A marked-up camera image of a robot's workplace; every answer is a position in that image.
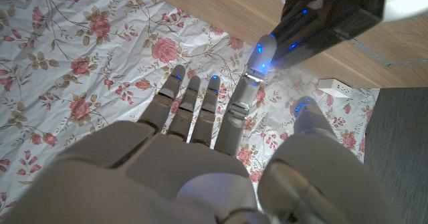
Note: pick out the white power strip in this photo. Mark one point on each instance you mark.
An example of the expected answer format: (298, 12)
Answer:
(334, 87)

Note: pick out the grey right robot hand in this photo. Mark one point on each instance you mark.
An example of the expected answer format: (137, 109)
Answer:
(167, 170)

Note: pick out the floral print backdrop cloth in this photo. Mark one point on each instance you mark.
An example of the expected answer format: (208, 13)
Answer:
(83, 67)

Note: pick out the grey tape outline on table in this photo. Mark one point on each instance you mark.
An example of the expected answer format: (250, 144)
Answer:
(369, 52)

